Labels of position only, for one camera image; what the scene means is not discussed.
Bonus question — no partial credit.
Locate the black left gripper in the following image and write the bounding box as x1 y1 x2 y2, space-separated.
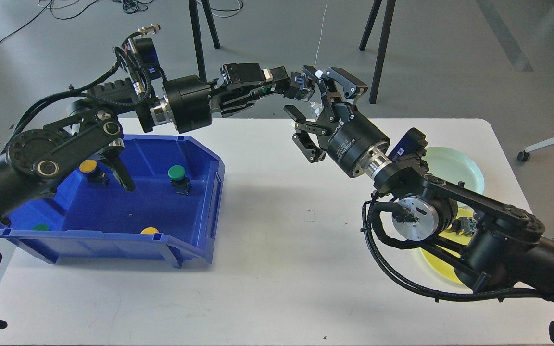
151 63 290 134

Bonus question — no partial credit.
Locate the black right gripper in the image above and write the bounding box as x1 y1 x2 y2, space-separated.
284 66 390 179

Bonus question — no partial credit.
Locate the green button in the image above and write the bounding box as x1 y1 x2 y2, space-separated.
260 66 315 101
167 165 192 196

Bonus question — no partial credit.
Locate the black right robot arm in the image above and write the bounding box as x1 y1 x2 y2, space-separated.
284 66 554 344

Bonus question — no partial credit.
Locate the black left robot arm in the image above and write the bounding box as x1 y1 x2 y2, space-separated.
0 24 292 329

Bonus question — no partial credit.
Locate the pale green plate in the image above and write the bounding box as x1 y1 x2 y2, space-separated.
424 147 485 194

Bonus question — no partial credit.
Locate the yellow button bin front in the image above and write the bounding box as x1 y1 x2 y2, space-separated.
140 226 160 235

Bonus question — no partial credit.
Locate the yellow plate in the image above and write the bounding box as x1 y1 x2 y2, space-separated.
420 207 474 286

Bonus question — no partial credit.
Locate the green button bin corner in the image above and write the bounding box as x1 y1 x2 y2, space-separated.
32 223 50 232

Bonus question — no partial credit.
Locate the black tripod leg left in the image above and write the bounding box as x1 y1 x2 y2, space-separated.
188 0 221 81

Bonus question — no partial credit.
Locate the black tripod leg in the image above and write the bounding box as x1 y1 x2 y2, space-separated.
359 0 396 104
188 0 221 81

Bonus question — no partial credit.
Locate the black tripod leg right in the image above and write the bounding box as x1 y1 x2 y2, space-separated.
359 0 396 104

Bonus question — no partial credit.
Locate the blue plastic bin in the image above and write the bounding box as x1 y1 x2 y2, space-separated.
0 135 225 269

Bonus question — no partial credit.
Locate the white cable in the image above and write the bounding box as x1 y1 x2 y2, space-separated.
313 0 329 68

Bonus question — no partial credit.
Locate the black floor cable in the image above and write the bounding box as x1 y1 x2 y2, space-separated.
0 0 104 81

